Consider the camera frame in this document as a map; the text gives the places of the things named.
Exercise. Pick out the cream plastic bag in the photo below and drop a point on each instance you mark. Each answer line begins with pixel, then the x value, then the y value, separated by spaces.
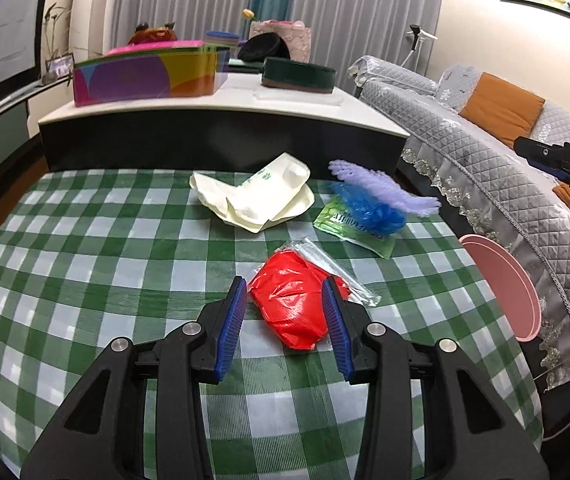
pixel 265 195

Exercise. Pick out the pink lace bag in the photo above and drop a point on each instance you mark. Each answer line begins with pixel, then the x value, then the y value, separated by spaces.
pixel 295 40

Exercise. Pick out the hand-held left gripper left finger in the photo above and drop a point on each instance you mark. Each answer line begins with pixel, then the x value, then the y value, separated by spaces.
pixel 230 330

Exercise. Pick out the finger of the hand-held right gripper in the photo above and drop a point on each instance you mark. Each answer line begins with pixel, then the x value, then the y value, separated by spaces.
pixel 545 160

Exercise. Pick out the black hat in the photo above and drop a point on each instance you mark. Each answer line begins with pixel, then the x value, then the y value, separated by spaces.
pixel 262 47

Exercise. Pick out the stack of colourful bowls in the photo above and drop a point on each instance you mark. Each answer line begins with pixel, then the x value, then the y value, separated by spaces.
pixel 221 40

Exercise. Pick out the television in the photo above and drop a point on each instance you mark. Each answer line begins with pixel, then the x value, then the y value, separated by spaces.
pixel 0 45

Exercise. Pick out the green wrapper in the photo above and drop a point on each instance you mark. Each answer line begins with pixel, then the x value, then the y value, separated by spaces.
pixel 365 242

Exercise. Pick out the grey covered sofa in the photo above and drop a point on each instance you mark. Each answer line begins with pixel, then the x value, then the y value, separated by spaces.
pixel 490 180

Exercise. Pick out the clear plastic wrapper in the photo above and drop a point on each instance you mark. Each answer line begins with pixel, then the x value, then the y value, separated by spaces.
pixel 335 270

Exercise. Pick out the standing air conditioner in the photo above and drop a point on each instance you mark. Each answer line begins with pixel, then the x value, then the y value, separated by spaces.
pixel 92 5

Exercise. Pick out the photo frame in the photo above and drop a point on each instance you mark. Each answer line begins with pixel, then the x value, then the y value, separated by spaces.
pixel 60 65

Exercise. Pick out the white-topped coffee table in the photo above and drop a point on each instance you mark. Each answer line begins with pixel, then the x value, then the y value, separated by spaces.
pixel 215 135

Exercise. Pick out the pink flat box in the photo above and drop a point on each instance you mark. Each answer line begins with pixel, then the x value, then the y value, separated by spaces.
pixel 150 47

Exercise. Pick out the red plastic bag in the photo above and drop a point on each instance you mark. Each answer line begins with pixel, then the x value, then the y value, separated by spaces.
pixel 290 300

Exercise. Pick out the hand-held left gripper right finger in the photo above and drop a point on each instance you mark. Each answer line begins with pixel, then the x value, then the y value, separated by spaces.
pixel 337 330

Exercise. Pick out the red teapot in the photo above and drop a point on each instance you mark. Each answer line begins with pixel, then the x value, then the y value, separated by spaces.
pixel 152 34

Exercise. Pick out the pink plastic bin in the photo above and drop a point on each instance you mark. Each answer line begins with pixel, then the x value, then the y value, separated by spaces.
pixel 505 285

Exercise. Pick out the colourful tin box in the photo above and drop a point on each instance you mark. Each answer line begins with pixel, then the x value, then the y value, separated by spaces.
pixel 145 77

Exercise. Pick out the green checked tablecloth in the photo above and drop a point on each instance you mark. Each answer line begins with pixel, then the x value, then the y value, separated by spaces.
pixel 115 270

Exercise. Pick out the white tray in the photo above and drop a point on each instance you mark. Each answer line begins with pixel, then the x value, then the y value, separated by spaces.
pixel 290 99

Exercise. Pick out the yellow flower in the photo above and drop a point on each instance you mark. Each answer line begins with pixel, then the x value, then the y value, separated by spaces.
pixel 249 13

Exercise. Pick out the potted plant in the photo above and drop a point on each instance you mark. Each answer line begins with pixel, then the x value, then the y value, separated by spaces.
pixel 52 30

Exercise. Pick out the green round tin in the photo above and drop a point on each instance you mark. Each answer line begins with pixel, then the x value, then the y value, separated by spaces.
pixel 297 76

